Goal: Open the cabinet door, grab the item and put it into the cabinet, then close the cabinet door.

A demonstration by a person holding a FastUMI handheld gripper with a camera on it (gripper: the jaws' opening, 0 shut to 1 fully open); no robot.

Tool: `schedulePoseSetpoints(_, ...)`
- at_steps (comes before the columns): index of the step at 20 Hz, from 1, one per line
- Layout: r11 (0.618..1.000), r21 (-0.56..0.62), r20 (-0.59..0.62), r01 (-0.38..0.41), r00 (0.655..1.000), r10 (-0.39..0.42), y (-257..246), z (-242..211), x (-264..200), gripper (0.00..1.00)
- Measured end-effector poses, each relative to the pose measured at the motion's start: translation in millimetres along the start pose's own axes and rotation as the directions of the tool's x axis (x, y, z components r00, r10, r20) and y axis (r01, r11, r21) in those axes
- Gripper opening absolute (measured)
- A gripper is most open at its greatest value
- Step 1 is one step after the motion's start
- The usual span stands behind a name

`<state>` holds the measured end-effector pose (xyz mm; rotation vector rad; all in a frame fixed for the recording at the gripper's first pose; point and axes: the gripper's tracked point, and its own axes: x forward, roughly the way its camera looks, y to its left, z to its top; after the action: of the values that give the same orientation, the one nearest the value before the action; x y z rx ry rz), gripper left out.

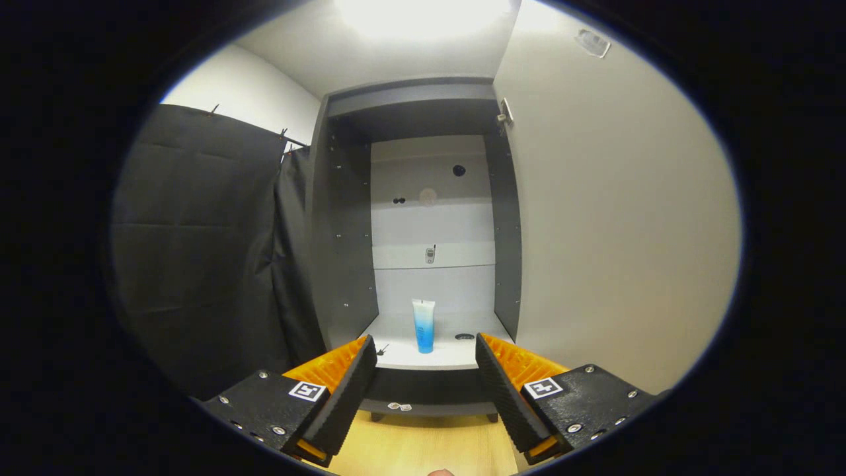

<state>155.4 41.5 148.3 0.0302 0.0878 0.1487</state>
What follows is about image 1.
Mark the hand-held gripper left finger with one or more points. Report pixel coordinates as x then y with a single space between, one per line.
344 403

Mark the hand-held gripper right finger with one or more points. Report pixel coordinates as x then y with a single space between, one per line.
509 396

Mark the blue and white tube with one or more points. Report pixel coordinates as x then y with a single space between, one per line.
423 327

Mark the light grey cabinet door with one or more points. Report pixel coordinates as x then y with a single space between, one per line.
615 231

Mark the dark grey cabinet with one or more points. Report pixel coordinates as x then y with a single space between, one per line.
433 225

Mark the black backdrop cloth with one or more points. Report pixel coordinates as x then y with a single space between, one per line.
198 264

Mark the large ceiling light panel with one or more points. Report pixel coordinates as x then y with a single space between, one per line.
423 16

